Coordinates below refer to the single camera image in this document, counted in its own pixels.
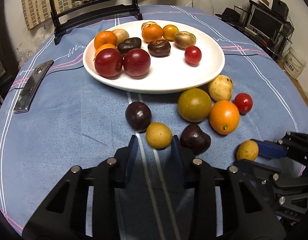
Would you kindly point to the green-yellow fruit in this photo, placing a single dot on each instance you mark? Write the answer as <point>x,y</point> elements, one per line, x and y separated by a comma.
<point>194,105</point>

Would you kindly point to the dark heart-shaped plum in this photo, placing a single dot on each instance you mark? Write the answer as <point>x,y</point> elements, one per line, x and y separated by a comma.
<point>195,139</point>

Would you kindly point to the orange round fruit middle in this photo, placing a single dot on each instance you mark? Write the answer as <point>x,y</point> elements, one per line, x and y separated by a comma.
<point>224,117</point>

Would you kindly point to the yellow spotted fruit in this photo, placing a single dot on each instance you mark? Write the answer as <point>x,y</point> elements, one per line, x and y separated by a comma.
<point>220,88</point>

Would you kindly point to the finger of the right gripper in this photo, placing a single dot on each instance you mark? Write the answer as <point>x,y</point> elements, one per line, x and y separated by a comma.
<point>258,171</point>
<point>270,149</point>

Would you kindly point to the white bucket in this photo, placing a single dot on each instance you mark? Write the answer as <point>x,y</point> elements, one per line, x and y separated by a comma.
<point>294,64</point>

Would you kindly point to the black smartphone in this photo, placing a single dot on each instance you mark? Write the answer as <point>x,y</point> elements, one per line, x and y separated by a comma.
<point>28,92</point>

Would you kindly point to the computer monitor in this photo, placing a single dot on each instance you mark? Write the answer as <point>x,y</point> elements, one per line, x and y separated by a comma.
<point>265,23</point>

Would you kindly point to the dark water chestnut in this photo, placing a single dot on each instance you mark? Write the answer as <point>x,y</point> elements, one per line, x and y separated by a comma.
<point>129,44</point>

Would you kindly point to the small yellow-brown fruit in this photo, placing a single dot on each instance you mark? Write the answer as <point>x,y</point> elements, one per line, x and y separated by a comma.
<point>248,150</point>

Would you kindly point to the small yellow fruit hidden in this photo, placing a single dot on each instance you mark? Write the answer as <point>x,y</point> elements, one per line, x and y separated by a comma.
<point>158,135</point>

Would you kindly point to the round goldfish screen stand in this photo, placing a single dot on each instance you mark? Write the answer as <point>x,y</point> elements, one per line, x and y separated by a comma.
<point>61,29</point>

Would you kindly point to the black speaker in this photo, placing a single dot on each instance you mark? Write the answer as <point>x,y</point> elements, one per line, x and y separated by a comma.
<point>280,8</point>

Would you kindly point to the small orange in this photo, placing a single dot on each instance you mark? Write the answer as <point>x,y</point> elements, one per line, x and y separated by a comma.
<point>104,46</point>

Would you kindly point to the white oval plate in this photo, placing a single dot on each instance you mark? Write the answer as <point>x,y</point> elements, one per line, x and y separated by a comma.
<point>167,74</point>

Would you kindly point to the red tomato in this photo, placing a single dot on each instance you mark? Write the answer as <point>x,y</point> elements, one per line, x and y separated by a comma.
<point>193,55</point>
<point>243,102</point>

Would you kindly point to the large mandarin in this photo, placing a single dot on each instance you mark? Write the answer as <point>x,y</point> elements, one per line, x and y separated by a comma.
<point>105,37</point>
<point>152,32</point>

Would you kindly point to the black metal rack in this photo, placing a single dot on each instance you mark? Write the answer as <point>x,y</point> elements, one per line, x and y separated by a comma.
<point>239,19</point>

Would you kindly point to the large tan round fruit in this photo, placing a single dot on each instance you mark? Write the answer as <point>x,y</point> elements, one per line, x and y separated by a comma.
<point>184,39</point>

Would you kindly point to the yellow-orange fruit front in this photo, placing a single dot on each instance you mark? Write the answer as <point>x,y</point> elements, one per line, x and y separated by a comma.
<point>169,31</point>

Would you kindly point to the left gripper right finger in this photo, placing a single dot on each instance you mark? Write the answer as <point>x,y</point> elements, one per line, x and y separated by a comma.
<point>225,204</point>

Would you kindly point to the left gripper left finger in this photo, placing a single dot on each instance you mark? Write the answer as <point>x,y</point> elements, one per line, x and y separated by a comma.
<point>82,204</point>

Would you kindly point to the blue striped tablecloth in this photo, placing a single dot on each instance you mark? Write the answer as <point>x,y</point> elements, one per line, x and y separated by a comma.
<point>76,120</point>

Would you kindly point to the dark round plum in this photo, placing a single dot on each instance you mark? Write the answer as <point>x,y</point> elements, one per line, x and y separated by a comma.
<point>138,116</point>

